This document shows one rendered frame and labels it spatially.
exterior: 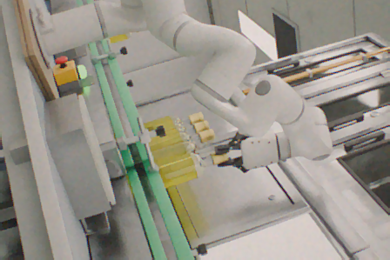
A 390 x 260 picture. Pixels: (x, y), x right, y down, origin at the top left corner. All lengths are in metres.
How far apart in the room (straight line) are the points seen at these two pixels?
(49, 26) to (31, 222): 0.48
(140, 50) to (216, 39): 6.60
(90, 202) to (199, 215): 0.41
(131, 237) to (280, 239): 0.40
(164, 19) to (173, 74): 6.78
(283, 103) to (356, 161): 0.56
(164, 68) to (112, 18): 6.62
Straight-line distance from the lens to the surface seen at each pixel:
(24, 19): 1.20
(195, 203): 1.51
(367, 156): 1.69
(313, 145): 1.29
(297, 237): 1.35
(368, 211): 1.48
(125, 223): 1.22
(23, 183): 1.08
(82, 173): 1.12
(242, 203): 1.48
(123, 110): 1.51
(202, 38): 1.12
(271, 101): 1.14
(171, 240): 1.17
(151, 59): 7.79
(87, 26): 1.27
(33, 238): 1.04
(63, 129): 1.08
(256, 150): 1.43
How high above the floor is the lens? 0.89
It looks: 9 degrees up
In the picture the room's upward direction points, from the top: 73 degrees clockwise
